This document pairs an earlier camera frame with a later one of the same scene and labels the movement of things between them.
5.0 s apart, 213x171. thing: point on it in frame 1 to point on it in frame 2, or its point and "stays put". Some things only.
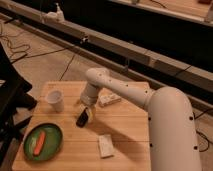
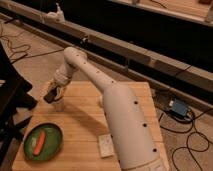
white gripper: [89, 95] to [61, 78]
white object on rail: [55, 17] stays put
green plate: [51, 144] stays put
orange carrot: [39, 144] stays put
